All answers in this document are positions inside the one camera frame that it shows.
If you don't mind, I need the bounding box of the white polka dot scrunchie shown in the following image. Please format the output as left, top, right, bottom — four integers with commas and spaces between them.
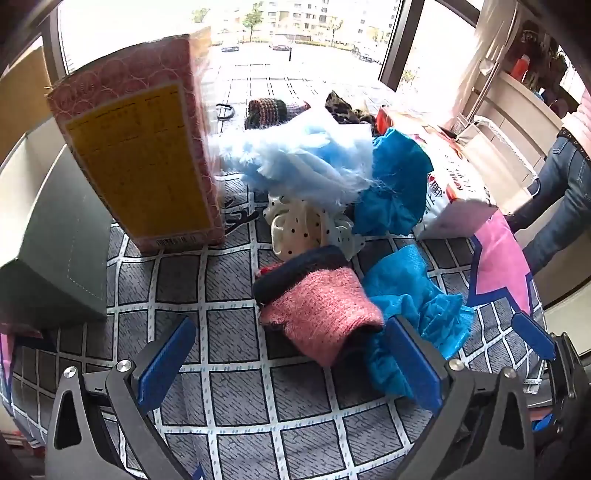
269, 194, 357, 260

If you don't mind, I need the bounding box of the white and red snack bag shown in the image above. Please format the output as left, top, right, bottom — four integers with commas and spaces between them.
375, 106, 500, 241

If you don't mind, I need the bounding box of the grid printed blanket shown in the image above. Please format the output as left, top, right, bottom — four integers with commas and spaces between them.
0, 60, 550, 480

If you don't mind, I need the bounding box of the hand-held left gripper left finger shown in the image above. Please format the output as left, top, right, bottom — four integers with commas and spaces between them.
44, 316, 204, 480

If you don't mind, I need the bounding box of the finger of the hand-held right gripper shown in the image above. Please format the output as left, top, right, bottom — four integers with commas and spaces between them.
512, 311, 559, 363

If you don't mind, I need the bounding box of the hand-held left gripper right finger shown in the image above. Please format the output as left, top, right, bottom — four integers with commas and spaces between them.
383, 315, 536, 480

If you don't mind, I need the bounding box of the blue crinkled cloth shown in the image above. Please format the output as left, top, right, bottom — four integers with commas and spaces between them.
362, 244, 477, 398
353, 129, 435, 237

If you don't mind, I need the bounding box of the brown cardboard panel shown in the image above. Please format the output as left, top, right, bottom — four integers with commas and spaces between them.
0, 37, 54, 162

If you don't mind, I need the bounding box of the striped knitted hat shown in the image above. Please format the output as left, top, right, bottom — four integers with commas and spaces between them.
244, 98, 311, 130

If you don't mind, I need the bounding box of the grey storage box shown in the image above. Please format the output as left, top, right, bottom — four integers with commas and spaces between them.
0, 122, 122, 326

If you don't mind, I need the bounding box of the light blue fluffy cloth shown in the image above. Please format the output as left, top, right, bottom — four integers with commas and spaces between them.
210, 108, 376, 205

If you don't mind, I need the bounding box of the white curtain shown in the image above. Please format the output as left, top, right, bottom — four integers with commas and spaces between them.
455, 0, 513, 125

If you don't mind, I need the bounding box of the pink knitted sock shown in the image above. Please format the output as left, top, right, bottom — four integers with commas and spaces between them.
257, 268, 385, 368

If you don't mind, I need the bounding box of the leopard print cloth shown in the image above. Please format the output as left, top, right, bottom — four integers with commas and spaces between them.
324, 91, 377, 126

